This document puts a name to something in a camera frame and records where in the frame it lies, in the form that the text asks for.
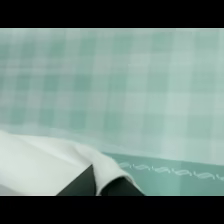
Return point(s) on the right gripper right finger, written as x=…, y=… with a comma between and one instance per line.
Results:
x=120, y=187

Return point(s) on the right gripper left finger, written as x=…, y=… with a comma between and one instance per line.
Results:
x=80, y=184

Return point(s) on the white garment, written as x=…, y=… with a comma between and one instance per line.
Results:
x=40, y=163

